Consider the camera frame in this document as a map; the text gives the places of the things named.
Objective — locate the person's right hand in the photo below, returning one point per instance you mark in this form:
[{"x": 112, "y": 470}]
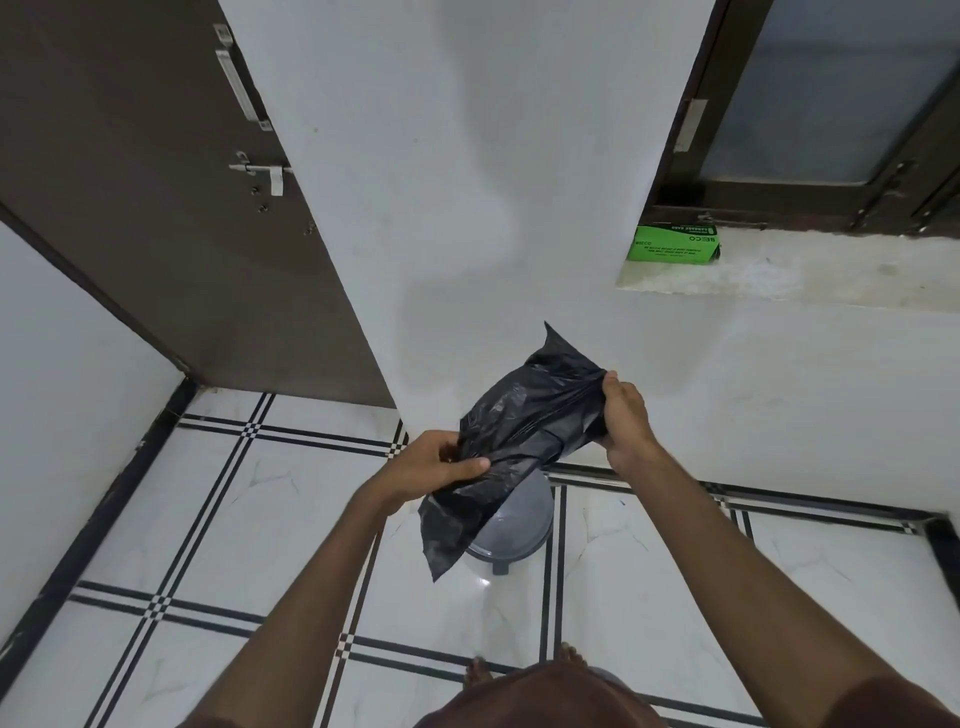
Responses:
[{"x": 628, "y": 427}]

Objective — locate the person's left hand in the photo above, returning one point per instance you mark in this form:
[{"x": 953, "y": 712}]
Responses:
[{"x": 416, "y": 469}]

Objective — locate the person's right thumb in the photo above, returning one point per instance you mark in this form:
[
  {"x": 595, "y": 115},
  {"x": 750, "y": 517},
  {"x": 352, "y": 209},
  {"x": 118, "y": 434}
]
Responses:
[{"x": 613, "y": 386}]

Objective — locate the person's left thumb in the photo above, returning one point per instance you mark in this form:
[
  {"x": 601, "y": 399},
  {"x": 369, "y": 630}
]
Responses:
[{"x": 457, "y": 471}]

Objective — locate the black plastic garbage bag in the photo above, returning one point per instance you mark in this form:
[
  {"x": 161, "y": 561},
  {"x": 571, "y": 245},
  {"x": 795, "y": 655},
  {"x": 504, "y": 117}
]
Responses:
[{"x": 517, "y": 427}]

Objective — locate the person's right forearm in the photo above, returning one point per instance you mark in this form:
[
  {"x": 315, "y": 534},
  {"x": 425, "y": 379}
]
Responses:
[{"x": 750, "y": 585}]

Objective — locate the person's left forearm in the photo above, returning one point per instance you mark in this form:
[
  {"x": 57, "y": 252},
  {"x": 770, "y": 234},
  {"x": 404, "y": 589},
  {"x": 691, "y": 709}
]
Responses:
[{"x": 300, "y": 622}]

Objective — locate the grey plastic trash bin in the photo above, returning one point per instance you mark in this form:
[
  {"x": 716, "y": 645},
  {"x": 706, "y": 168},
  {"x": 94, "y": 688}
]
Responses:
[{"x": 517, "y": 525}]

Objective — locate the green cardboard box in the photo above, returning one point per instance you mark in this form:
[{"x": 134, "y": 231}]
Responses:
[{"x": 675, "y": 246}]

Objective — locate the person's right foot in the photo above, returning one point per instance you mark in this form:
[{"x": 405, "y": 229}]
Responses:
[{"x": 571, "y": 654}]

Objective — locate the stone window sill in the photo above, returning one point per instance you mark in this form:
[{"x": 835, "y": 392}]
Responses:
[{"x": 810, "y": 274}]

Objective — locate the person's brown shirt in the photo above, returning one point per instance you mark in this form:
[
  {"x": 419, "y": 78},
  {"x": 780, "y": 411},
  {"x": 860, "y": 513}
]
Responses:
[{"x": 540, "y": 701}]

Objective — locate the white window latch plate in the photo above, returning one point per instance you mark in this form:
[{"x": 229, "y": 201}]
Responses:
[{"x": 690, "y": 126}]

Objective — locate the white door latch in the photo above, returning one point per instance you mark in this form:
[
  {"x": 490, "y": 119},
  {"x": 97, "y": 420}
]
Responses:
[{"x": 264, "y": 171}]

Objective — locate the dark framed window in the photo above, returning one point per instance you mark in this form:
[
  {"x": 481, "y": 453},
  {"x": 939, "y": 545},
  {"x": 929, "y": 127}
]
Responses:
[{"x": 825, "y": 97}]

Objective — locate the brown wooden door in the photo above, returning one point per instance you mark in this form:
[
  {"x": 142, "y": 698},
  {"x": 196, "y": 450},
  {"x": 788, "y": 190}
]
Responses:
[{"x": 150, "y": 187}]

